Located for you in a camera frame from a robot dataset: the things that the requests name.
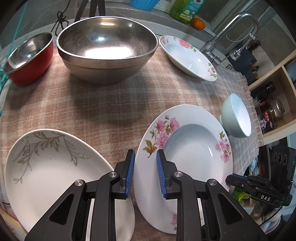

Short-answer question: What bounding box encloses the white plate grey leaf pattern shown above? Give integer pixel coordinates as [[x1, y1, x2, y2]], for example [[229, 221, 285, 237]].
[[4, 128, 136, 241]]

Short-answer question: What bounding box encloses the large pink floral deep plate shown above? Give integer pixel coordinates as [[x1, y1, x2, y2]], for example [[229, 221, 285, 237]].
[[133, 104, 233, 234]]

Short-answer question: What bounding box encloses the small pink floral deep plate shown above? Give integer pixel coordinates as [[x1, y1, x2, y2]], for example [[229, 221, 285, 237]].
[[159, 35, 218, 82]]

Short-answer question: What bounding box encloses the large stainless steel bowl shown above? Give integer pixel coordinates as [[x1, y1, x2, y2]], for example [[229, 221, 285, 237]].
[[56, 16, 159, 84]]

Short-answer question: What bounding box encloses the chrome kitchen faucet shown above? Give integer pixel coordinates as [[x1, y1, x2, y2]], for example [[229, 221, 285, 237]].
[[200, 12, 260, 65]]

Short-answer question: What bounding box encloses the dark glass jar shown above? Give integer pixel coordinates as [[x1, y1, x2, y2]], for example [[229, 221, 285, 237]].
[[269, 98, 285, 120]]

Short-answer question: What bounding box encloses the pale green ceramic bowl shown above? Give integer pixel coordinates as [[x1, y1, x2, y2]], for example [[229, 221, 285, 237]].
[[219, 93, 252, 138]]

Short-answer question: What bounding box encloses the plaid beige tablecloth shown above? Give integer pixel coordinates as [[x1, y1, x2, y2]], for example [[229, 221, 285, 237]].
[[1, 48, 263, 174]]

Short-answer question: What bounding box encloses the wooden shelf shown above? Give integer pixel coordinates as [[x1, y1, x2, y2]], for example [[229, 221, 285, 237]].
[[248, 51, 295, 146]]

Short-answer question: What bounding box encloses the red steel bowl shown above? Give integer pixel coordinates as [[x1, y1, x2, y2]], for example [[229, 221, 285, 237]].
[[3, 32, 54, 85]]

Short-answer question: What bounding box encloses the orange fruit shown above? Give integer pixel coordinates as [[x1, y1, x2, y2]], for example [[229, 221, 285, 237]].
[[190, 18, 206, 30]]

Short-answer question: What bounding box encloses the green dish soap bottle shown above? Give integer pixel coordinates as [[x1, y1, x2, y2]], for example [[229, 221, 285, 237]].
[[169, 0, 205, 24]]

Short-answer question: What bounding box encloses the black tripod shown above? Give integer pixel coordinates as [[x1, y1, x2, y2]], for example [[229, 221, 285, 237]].
[[74, 0, 106, 22]]

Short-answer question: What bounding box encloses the blue plastic cup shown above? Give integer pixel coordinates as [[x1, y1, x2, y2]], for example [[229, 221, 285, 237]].
[[130, 0, 159, 11]]

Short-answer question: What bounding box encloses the black cable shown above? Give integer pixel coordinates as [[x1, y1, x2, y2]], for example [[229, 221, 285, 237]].
[[50, 0, 72, 37]]

